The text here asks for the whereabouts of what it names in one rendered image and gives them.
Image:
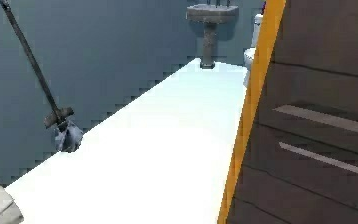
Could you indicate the pale grey box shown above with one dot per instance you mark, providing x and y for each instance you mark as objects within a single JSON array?
[{"x": 0, "y": 204}]

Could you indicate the brown door with yellow edge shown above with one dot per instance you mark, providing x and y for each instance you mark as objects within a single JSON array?
[{"x": 307, "y": 110}]

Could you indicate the grey stone pedestal sink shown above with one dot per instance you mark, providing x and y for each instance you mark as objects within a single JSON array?
[{"x": 209, "y": 20}]

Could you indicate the white toilet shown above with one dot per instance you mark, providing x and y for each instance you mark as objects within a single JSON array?
[{"x": 253, "y": 40}]

